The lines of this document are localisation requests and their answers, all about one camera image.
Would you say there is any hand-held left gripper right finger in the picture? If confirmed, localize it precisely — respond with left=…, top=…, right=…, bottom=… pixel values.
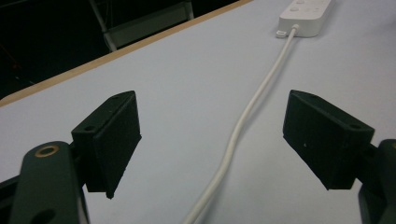
left=282, top=89, right=375, bottom=191

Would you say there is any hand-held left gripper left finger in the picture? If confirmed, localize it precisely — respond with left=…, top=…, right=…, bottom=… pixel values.
left=70, top=90, right=143, bottom=200

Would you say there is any white power strip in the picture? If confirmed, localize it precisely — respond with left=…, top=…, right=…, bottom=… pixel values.
left=275, top=0, right=335, bottom=39

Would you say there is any metal stand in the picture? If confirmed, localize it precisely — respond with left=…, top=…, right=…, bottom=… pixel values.
left=88, top=0, right=195, bottom=52

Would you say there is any white power cable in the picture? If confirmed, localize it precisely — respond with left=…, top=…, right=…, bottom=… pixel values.
left=181, top=23, right=301, bottom=224

